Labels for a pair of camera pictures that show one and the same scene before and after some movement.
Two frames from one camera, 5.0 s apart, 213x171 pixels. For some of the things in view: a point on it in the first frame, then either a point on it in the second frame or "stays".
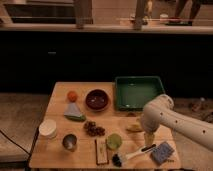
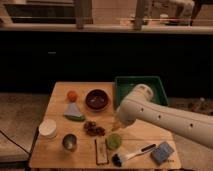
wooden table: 81,130 stays
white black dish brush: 118,158 stays
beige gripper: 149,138 to 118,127
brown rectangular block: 101,151 stays
